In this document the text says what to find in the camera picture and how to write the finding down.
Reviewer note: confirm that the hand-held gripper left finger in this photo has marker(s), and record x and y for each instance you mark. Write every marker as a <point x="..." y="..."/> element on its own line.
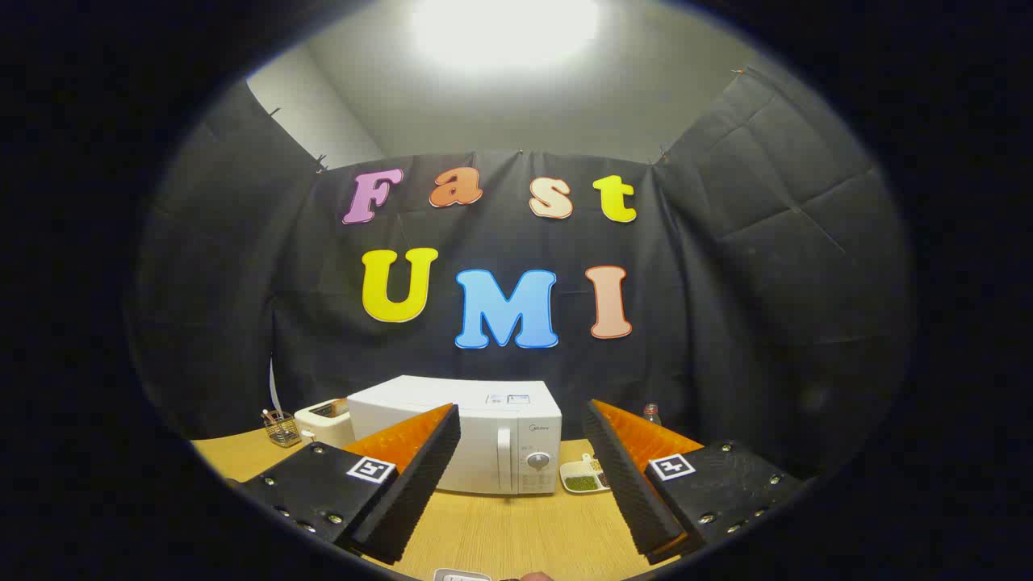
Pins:
<point x="411" y="492"/>

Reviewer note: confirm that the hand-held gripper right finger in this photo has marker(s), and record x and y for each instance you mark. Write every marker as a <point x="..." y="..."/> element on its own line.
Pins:
<point x="629" y="492"/>

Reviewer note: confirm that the white toaster oven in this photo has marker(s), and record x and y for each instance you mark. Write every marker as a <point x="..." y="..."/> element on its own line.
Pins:
<point x="436" y="391"/>

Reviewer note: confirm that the brown meat strip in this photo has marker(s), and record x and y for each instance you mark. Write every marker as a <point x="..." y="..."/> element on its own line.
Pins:
<point x="537" y="576"/>

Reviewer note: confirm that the white bread toaster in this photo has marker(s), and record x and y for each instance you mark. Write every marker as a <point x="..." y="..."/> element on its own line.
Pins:
<point x="323" y="426"/>

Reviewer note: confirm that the divided white dish of beans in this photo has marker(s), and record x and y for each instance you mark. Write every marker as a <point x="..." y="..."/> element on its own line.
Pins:
<point x="579" y="482"/>

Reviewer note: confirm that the clear plastic water bottle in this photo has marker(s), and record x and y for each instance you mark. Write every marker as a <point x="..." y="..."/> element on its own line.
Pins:
<point x="652" y="415"/>

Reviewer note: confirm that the white plate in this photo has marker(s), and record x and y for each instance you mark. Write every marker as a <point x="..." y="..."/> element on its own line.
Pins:
<point x="460" y="575"/>

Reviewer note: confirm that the toasted bread slice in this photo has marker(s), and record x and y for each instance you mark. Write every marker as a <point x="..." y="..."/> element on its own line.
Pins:
<point x="335" y="407"/>

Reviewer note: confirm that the ceiling light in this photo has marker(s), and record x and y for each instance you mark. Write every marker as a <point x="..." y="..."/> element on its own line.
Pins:
<point x="504" y="28"/>

